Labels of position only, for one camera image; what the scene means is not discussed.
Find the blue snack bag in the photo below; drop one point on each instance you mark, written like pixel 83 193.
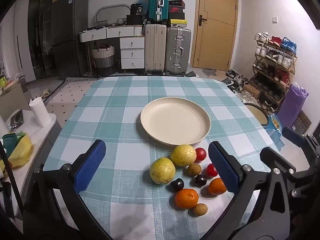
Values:
pixel 275 130

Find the purple bag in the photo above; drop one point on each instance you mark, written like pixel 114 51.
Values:
pixel 291 107

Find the red tomato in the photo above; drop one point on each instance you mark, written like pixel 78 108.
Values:
pixel 200 154
pixel 211 170

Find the orange mandarin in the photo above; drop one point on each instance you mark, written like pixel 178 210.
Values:
pixel 216 186
pixel 186 198

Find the stack of shoe boxes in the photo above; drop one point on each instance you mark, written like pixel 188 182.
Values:
pixel 176 9

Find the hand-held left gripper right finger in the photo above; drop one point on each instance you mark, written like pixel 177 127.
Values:
pixel 222 167

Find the shoe rack with shoes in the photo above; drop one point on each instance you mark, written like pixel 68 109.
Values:
pixel 275 70

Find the paper towel roll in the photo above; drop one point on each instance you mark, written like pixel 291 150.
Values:
pixel 39 112

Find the small cardboard box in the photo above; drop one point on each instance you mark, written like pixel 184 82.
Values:
pixel 251 90

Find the beige slippers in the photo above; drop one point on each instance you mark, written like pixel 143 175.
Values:
pixel 45 93

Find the teal checked tablecloth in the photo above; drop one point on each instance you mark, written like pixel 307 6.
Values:
pixel 112 110

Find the woven laundry basket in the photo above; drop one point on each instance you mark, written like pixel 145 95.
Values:
pixel 103 57

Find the thin black pole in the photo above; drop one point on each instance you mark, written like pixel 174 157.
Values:
pixel 6 170

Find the green packet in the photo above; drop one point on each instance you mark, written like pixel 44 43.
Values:
pixel 10 142

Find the grey floor cloth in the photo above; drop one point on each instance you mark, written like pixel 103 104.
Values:
pixel 209 72

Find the silver suitcase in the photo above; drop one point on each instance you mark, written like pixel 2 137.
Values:
pixel 178 50

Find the beige suitcase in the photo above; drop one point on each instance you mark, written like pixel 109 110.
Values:
pixel 155 48

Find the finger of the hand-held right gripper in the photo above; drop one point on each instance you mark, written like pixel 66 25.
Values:
pixel 293 136
pixel 272 157

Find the white side table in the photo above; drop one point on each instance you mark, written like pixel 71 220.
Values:
pixel 47 127

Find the round beige stool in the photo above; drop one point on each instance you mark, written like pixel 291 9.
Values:
pixel 257 113

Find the wooden door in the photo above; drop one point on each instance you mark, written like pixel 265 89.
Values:
pixel 215 30

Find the teal suitcase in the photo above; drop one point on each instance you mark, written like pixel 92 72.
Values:
pixel 158 2

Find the grey slipper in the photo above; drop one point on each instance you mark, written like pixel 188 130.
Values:
pixel 192 74

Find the silver metal object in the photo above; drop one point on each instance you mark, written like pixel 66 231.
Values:
pixel 16 120

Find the white arched frame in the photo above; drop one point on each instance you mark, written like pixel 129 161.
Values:
pixel 110 8

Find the brown kiwi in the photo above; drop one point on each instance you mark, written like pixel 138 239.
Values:
pixel 193 169
pixel 200 209

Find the dark plum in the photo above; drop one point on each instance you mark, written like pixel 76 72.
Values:
pixel 177 185
pixel 200 180

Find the yellow-green guava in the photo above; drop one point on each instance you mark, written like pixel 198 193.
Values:
pixel 162 171
pixel 183 155

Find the white dresser with drawers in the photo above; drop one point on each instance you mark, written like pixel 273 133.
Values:
pixel 131 52

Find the patterned flat box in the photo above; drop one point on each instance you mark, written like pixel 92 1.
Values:
pixel 303 120

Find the black fridge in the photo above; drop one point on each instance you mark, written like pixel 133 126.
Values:
pixel 70 35

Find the yellow plastic bag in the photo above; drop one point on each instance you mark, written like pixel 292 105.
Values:
pixel 21 155

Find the cream round plate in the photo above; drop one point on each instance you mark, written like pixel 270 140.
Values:
pixel 175 121

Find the black storage box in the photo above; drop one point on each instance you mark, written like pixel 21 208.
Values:
pixel 135 19

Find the yellow and black box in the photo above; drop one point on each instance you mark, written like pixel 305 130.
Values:
pixel 177 23

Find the pile of shoes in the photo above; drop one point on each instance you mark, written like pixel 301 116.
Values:
pixel 237 82

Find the dark glass cabinet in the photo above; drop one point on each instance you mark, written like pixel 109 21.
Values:
pixel 40 30

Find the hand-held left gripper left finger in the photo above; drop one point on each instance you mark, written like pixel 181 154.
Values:
pixel 90 165

